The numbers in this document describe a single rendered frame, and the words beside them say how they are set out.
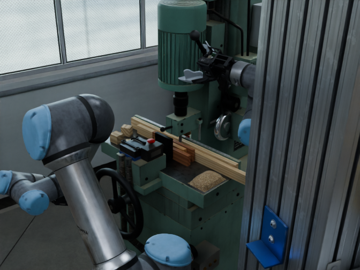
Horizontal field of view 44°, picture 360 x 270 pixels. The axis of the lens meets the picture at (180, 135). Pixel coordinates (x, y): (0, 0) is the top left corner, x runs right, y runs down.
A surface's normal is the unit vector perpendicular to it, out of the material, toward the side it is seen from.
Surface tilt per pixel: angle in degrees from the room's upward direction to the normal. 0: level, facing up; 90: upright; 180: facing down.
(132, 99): 90
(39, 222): 0
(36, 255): 0
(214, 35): 90
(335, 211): 90
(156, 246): 7
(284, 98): 90
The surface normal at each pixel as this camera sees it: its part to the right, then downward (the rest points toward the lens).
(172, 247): 0.11, -0.93
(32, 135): -0.76, 0.18
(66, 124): 0.58, -0.25
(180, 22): -0.05, 0.45
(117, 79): 0.61, 0.36
